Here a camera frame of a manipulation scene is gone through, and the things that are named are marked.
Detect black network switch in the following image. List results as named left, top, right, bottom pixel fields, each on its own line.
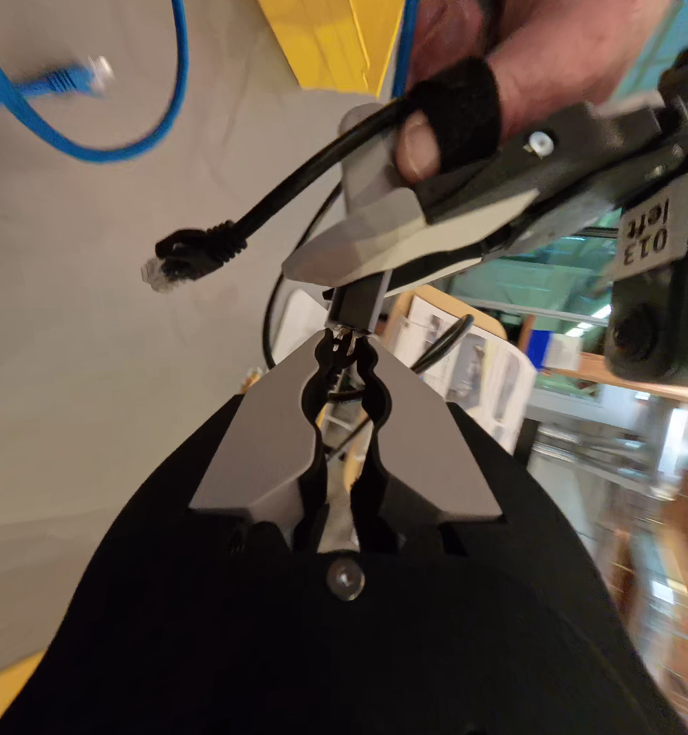
left=325, top=271, right=392, bottom=335

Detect blue ethernet cable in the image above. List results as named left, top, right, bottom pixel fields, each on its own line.
left=0, top=0, right=419, bottom=165

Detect yellow plastic bin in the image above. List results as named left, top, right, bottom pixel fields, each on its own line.
left=258, top=0, right=408, bottom=98

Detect white document stand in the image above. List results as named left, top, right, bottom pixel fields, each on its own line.
left=275, top=287, right=336, bottom=368

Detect person's left hand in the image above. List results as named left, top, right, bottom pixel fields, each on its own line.
left=395, top=0, right=678, bottom=185

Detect black ethernet cable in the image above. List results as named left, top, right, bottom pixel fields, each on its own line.
left=140, top=95, right=476, bottom=460

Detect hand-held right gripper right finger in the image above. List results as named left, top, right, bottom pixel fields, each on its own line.
left=350, top=336, right=503, bottom=553

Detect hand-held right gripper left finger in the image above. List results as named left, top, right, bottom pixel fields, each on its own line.
left=189, top=330, right=338, bottom=547

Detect printed instruction sheet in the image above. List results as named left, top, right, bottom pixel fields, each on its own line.
left=390, top=296, right=539, bottom=454

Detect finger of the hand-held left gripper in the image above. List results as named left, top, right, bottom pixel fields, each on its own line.
left=385, top=248, right=489, bottom=291
left=281, top=186, right=544, bottom=288

